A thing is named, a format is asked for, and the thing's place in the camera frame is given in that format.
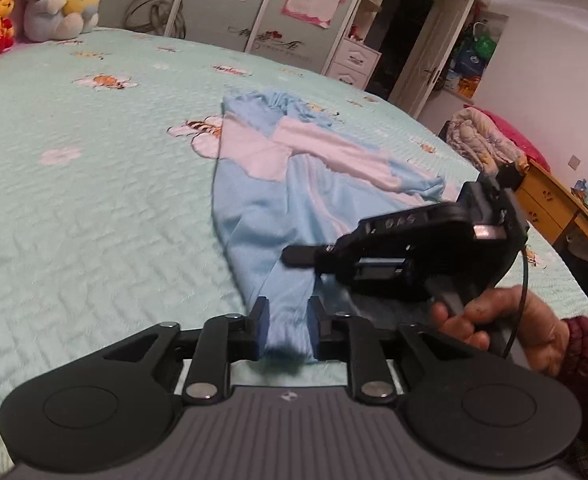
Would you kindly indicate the white door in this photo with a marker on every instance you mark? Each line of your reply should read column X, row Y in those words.
column 439, row 60

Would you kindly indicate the red blanket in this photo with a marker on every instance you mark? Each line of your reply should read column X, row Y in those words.
column 519, row 135

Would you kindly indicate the white wall socket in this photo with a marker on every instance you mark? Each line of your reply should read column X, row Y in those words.
column 574, row 161

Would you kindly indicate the wooden desk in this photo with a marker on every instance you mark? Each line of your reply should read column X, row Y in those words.
column 549, row 200

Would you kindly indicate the light blue white jacket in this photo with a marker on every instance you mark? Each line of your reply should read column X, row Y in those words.
column 254, row 210

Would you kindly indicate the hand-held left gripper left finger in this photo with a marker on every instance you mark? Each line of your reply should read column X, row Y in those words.
column 261, row 330

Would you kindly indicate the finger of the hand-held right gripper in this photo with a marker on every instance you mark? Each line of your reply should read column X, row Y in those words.
column 304, row 256

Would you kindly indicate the person's right hand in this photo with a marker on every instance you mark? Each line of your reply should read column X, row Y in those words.
column 524, row 320

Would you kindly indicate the green bag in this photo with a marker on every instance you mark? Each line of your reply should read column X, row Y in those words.
column 484, row 42

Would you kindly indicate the bee print bed quilt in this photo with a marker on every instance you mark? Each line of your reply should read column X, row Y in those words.
column 98, row 210

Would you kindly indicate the grey sliding door wardrobe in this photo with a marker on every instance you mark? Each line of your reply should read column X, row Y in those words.
column 208, row 15

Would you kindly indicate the folded floral quilt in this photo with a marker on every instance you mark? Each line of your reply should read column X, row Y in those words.
column 474, row 135

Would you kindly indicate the white drawer cabinet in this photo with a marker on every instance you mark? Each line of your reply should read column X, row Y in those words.
column 356, row 60

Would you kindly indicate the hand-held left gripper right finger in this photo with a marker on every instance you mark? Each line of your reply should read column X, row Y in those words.
column 315, row 330

